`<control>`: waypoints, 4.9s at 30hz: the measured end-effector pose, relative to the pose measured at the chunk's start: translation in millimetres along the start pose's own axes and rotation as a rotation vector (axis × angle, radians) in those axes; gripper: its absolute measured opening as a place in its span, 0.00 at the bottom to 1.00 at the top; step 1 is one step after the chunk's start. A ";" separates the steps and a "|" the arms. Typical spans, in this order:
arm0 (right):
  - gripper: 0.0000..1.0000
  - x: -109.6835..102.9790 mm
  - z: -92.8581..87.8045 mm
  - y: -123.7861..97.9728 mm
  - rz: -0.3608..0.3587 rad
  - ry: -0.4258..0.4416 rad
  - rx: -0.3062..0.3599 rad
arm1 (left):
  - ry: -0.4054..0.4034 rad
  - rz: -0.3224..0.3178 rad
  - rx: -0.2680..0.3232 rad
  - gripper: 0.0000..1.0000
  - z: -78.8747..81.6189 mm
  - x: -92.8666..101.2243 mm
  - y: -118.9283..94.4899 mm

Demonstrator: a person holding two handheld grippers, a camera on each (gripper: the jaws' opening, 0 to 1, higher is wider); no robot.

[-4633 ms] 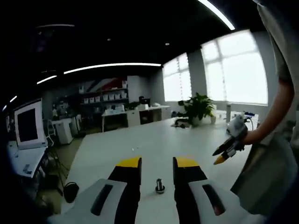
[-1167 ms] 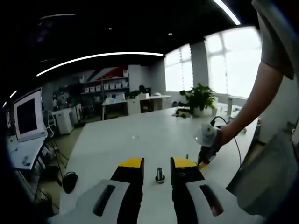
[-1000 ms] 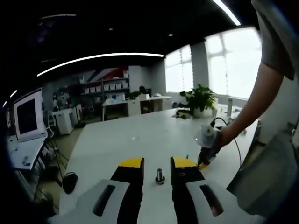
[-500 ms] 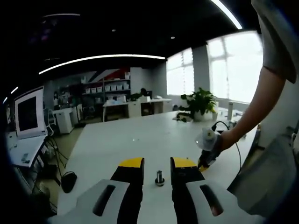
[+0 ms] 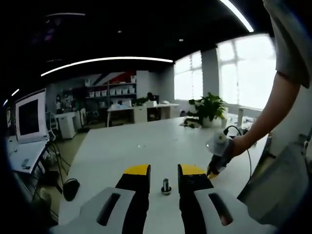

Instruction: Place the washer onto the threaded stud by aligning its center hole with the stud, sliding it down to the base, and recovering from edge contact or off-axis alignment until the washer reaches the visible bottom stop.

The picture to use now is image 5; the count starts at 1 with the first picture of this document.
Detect long white office desk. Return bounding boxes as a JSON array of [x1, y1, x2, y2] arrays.
[[107, 103, 181, 127]]

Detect large steel threaded stud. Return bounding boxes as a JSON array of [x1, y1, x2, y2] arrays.
[[160, 178, 173, 195]]

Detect bright window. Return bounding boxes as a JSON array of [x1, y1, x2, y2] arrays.
[[174, 34, 278, 110]]

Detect white laptop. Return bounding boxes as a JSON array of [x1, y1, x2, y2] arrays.
[[6, 88, 51, 174]]

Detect long curved ceiling light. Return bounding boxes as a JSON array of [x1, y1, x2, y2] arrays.
[[40, 57, 174, 77]]

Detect shelf with white bins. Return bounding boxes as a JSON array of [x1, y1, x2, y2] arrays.
[[85, 81, 137, 108]]

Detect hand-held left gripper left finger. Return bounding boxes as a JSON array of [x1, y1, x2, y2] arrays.
[[50, 164, 151, 234]]

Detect person's right hand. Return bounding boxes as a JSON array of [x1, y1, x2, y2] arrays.
[[230, 135, 250, 157]]

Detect white cabinet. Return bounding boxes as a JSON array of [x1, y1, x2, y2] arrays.
[[57, 113, 78, 139]]

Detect person's grey shirt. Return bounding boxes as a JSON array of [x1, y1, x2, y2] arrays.
[[263, 0, 312, 90]]

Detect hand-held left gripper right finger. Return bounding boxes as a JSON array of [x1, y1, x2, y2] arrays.
[[177, 164, 277, 234]]

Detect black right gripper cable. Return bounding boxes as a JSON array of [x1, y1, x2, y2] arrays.
[[223, 125, 252, 180]]

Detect office chair by shelf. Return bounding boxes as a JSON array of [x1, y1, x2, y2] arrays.
[[86, 111, 99, 125]]

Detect straight ceiling light strip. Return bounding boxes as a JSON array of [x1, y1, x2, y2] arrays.
[[219, 0, 254, 32]]

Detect black dome-shaped object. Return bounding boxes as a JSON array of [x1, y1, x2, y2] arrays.
[[62, 178, 80, 202]]

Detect white mesh office chair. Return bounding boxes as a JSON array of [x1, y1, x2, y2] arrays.
[[46, 112, 59, 141]]

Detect large green potted plant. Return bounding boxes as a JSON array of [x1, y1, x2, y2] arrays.
[[189, 92, 227, 129]]

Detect grey mesh office chair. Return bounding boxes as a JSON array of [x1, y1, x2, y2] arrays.
[[237, 141, 312, 225]]

